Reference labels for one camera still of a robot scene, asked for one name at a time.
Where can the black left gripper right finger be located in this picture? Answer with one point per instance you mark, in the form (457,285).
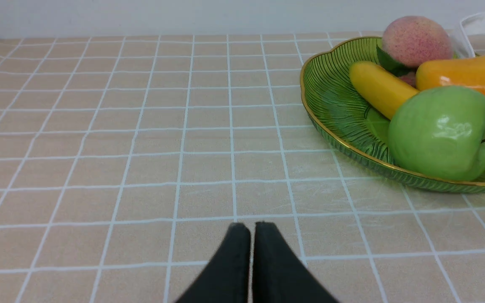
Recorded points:
(278,274)

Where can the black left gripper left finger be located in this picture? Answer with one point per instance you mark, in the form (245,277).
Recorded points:
(226,276)

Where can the white cloth bag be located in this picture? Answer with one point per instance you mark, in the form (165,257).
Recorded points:
(469,26)

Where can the beige checkered tablecloth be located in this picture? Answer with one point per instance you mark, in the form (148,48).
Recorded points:
(123,160)

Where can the green ribbed glass plate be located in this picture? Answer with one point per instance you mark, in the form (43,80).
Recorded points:
(351,125)

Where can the yellow banana on plate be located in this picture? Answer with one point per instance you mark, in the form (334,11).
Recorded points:
(384,91)

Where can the green apple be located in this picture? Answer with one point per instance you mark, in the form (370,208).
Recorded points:
(440,132)

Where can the pink peach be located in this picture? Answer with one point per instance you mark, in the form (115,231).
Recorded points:
(413,40)

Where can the orange mango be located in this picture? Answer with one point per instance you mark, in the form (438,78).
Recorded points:
(468,72)

